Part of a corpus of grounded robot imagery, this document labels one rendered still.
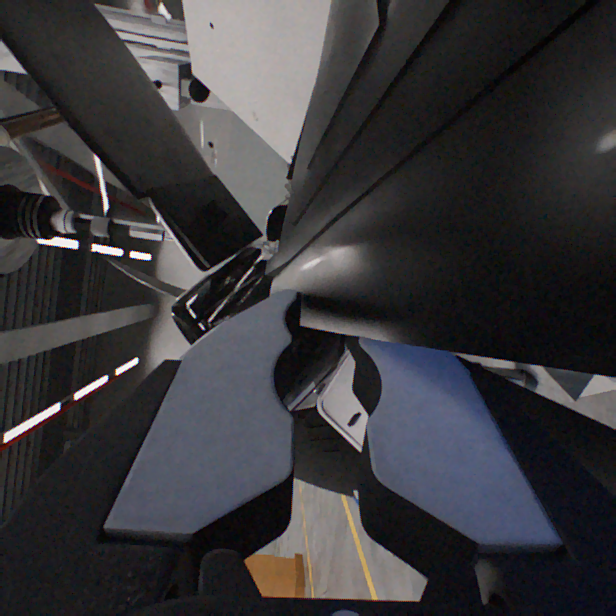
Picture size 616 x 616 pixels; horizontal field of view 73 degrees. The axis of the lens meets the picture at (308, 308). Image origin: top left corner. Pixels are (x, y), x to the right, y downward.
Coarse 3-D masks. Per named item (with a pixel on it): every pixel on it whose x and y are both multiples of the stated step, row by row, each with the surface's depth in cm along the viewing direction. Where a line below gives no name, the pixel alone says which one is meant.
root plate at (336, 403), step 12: (348, 360) 30; (336, 372) 30; (348, 372) 30; (336, 384) 30; (348, 384) 30; (324, 396) 31; (336, 396) 30; (348, 396) 30; (324, 408) 31; (336, 408) 30; (348, 408) 30; (360, 408) 29; (336, 420) 30; (348, 420) 30; (360, 420) 29; (348, 432) 30; (360, 432) 29; (360, 444) 29
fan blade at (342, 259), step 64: (384, 0) 8; (448, 0) 6; (512, 0) 5; (576, 0) 4; (320, 64) 14; (384, 64) 8; (448, 64) 6; (512, 64) 5; (576, 64) 5; (320, 128) 12; (384, 128) 8; (448, 128) 7; (512, 128) 5; (576, 128) 5; (320, 192) 12; (384, 192) 9; (448, 192) 7; (512, 192) 6; (576, 192) 5; (320, 256) 12; (384, 256) 9; (448, 256) 7; (512, 256) 6; (576, 256) 5; (320, 320) 13; (384, 320) 9; (448, 320) 7; (512, 320) 6; (576, 320) 5
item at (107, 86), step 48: (0, 0) 23; (48, 0) 29; (48, 48) 26; (96, 48) 32; (48, 96) 24; (96, 96) 28; (144, 96) 34; (96, 144) 26; (144, 144) 31; (192, 144) 36; (144, 192) 28
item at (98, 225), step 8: (96, 216) 23; (80, 224) 23; (88, 224) 23; (96, 224) 23; (104, 224) 23; (112, 224) 23; (120, 224) 24; (96, 232) 23; (104, 232) 23; (112, 232) 24; (120, 232) 24; (128, 232) 24; (136, 232) 24; (144, 232) 24; (152, 232) 24; (160, 232) 24; (160, 240) 24
